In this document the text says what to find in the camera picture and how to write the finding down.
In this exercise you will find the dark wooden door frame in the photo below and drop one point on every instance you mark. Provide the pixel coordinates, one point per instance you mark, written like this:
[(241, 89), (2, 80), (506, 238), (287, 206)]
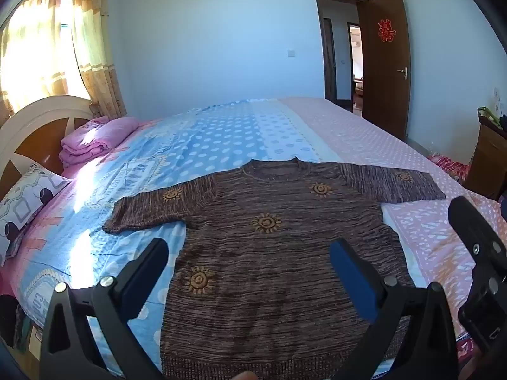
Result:
[(321, 47)]

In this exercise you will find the patterned white pillow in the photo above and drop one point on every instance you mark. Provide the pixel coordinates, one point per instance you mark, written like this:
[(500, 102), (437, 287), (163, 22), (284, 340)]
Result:
[(27, 206)]

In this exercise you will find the red patterned cloth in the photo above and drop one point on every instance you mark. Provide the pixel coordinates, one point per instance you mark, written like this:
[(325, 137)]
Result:
[(449, 165)]

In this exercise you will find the cream wooden headboard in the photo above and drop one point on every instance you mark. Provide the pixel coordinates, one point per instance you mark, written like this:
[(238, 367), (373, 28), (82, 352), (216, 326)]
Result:
[(39, 114)]

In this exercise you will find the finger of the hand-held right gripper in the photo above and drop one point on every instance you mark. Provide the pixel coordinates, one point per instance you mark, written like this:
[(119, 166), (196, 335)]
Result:
[(477, 233)]

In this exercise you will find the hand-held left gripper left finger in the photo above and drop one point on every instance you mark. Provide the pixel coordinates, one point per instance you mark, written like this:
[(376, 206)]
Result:
[(130, 293)]

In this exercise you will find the red paper door decoration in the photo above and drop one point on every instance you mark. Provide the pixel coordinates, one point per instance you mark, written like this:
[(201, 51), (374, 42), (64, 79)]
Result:
[(386, 30)]

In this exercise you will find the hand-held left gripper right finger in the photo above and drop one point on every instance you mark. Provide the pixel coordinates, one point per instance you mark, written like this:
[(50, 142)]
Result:
[(350, 273)]

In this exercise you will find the brown wooden cabinet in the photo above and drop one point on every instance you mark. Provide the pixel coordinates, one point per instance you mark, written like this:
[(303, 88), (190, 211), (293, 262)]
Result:
[(487, 158)]

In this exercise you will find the folded pink blanket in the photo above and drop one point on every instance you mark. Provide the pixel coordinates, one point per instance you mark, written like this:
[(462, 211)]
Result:
[(99, 138)]

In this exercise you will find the dotted blue pink bed sheet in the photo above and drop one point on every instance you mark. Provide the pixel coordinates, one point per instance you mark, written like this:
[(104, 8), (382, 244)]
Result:
[(245, 134)]

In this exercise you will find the brown wooden door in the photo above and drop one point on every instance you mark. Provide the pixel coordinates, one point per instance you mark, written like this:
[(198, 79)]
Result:
[(384, 95)]

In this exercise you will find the white wall switch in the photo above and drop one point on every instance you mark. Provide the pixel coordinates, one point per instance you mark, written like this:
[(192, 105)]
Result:
[(291, 53)]

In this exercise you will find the brown knit sweater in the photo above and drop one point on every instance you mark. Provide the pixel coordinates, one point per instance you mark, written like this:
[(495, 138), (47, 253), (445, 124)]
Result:
[(277, 269)]

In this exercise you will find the green object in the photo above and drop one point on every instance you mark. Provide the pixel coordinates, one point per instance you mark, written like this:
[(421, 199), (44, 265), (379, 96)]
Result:
[(488, 115)]

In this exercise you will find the yellow patterned curtain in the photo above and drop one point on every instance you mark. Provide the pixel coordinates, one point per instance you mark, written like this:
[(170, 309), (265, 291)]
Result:
[(95, 47)]

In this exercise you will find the person's left hand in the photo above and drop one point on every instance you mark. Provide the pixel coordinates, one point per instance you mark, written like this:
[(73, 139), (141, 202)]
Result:
[(245, 376)]

